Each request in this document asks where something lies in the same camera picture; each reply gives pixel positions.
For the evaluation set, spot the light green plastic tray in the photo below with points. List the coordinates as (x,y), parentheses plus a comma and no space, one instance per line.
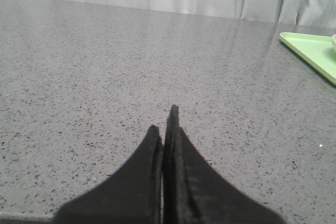
(317,51)

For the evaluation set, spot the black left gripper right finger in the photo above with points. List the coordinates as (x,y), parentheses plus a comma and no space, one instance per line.
(194,192)

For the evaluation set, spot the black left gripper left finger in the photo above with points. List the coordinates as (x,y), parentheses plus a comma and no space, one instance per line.
(131,195)

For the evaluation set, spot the beige round plate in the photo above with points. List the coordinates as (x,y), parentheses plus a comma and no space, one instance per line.
(334,42)

